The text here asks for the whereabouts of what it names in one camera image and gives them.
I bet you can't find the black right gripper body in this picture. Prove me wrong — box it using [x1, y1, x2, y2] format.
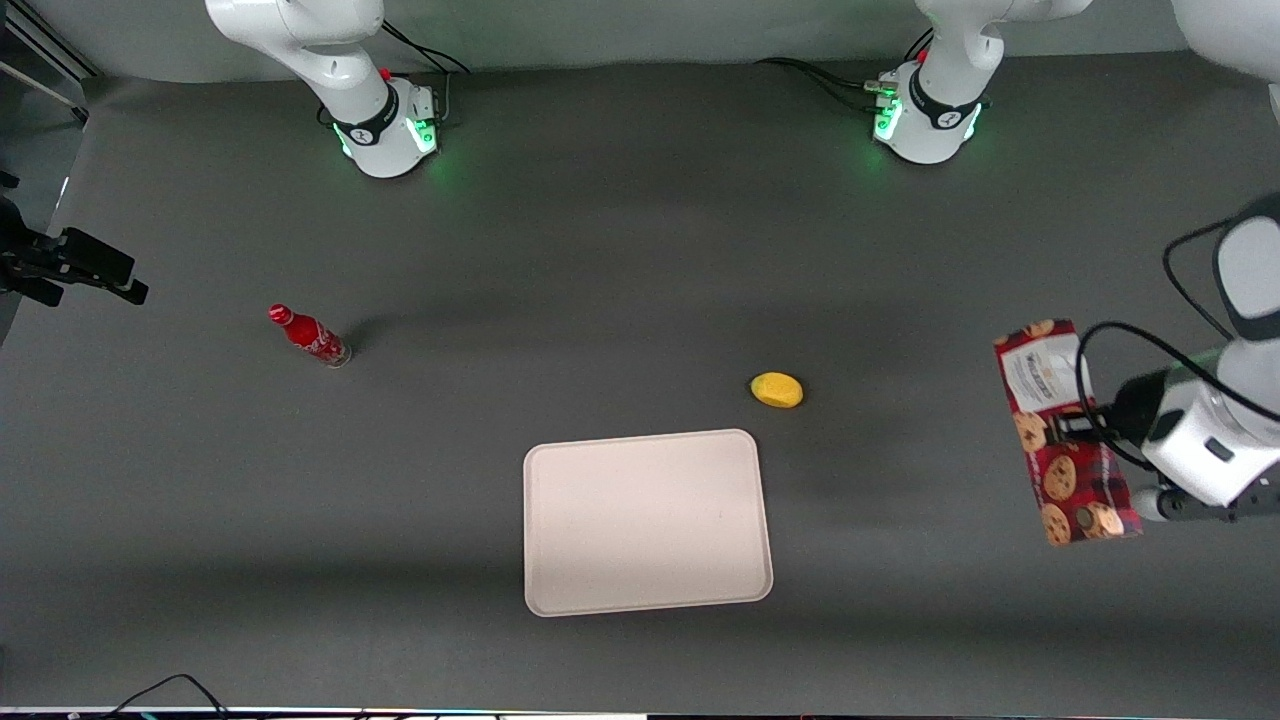
[0, 195, 65, 307]

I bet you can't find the red cookie box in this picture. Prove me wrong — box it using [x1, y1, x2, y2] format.
[993, 318, 1144, 548]

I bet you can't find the beige rectangular tray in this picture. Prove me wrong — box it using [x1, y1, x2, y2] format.
[522, 428, 776, 619]

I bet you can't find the red cola bottle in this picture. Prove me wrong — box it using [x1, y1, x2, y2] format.
[267, 303, 354, 370]

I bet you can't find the yellow lemon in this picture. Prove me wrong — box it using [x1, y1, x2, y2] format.
[749, 371, 805, 410]

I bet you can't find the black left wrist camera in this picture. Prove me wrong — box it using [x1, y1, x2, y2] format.
[1108, 366, 1173, 457]

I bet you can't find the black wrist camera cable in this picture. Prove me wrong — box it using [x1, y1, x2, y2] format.
[1074, 321, 1280, 471]

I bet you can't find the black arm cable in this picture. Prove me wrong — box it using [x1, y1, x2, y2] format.
[1162, 217, 1241, 343]

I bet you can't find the dark metal frame rail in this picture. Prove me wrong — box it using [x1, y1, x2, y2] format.
[0, 0, 103, 127]

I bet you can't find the black base cable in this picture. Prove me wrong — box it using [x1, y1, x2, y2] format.
[380, 18, 472, 126]
[754, 30, 936, 113]

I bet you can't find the black table edge cable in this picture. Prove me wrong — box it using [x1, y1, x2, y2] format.
[98, 673, 233, 720]

